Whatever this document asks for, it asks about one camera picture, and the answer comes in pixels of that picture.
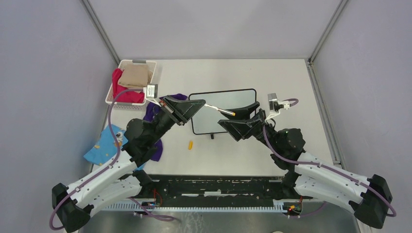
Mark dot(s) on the white cable duct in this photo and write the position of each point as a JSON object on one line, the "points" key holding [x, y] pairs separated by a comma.
{"points": [[132, 206]]}

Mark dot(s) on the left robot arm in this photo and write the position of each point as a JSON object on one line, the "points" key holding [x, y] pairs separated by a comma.
{"points": [[75, 204]]}

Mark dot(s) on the black framed whiteboard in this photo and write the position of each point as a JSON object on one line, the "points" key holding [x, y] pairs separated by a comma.
{"points": [[206, 119]]}

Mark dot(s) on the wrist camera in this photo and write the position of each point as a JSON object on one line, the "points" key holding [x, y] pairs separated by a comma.
{"points": [[275, 106], [151, 92]]}

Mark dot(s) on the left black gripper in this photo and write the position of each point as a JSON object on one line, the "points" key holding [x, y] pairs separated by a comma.
{"points": [[188, 108]]}

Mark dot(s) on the red cloth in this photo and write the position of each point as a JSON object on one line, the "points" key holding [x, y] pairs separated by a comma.
{"points": [[128, 97]]}

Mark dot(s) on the blue patterned cloth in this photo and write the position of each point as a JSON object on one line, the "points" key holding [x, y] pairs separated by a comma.
{"points": [[105, 148]]}

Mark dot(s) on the white marker pen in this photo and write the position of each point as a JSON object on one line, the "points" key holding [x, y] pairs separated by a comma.
{"points": [[219, 109]]}

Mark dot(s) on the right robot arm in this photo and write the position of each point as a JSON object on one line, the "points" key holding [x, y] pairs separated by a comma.
{"points": [[367, 198]]}

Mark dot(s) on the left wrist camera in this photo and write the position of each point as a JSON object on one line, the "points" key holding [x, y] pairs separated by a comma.
{"points": [[151, 92]]}

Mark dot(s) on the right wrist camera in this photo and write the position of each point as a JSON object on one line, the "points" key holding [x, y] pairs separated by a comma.
{"points": [[275, 106]]}

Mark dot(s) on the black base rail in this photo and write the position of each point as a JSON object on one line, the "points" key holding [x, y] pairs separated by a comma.
{"points": [[212, 191]]}

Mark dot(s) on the purple cloth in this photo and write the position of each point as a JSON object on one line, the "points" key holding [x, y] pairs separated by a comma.
{"points": [[151, 110]]}

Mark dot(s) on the beige cloth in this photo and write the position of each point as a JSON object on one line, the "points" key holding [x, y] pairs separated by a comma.
{"points": [[135, 76]]}

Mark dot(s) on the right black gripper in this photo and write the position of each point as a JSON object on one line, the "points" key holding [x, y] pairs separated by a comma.
{"points": [[240, 125]]}

